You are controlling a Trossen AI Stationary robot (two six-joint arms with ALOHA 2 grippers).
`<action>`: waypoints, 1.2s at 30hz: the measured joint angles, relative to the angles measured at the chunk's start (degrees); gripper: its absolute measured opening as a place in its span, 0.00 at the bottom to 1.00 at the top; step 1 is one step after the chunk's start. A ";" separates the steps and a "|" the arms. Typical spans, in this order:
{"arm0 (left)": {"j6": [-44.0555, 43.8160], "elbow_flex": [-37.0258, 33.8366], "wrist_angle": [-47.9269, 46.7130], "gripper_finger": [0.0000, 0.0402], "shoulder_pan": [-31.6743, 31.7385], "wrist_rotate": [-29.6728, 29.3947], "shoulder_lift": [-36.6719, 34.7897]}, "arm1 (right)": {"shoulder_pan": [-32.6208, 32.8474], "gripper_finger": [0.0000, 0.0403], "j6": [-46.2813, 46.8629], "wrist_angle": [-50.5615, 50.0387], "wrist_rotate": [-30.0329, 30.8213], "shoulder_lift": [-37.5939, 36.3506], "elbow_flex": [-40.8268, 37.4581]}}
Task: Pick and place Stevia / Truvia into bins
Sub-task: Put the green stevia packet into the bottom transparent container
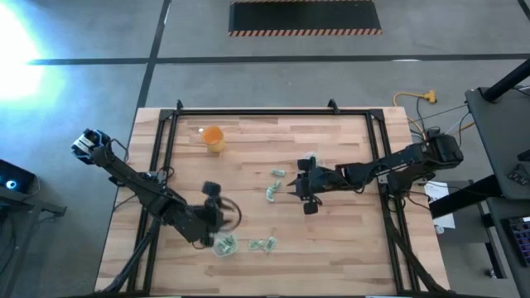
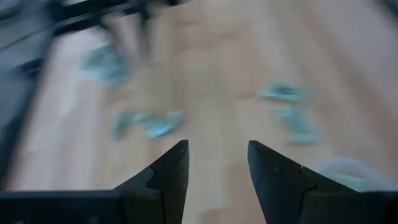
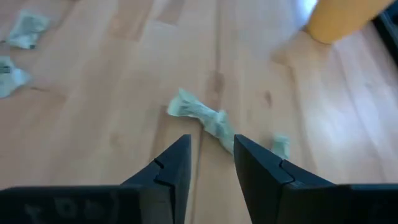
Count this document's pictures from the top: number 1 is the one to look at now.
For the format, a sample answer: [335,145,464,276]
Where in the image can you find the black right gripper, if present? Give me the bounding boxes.
[288,156,343,215]

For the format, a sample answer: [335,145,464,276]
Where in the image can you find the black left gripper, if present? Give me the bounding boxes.
[200,180,228,235]

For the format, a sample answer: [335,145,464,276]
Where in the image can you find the yellow plastic cup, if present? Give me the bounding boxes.
[201,126,227,153]

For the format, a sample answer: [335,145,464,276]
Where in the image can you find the white paper sheet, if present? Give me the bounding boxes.
[423,180,456,231]

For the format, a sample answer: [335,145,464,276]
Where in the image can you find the black hazard-striped floor mat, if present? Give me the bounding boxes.
[229,0,383,37]

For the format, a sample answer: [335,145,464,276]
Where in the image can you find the grey metal stand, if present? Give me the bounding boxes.
[0,188,67,298]

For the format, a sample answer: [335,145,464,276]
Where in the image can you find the black box with blue light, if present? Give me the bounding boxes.
[0,159,37,195]

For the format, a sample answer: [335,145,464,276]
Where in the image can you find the grey desk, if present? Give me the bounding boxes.
[464,84,530,199]

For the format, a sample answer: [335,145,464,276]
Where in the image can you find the black controller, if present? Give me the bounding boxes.
[507,162,530,187]

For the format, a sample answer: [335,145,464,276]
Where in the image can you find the black keyboard with coloured keys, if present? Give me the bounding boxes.
[501,214,530,268]

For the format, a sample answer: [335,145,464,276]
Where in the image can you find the black pole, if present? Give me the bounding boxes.
[482,57,530,103]

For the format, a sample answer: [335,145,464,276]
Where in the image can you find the black aluminium rig frame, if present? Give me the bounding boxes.
[99,99,452,298]

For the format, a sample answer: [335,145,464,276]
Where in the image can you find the yellow extension cord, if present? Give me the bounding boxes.
[392,89,475,144]

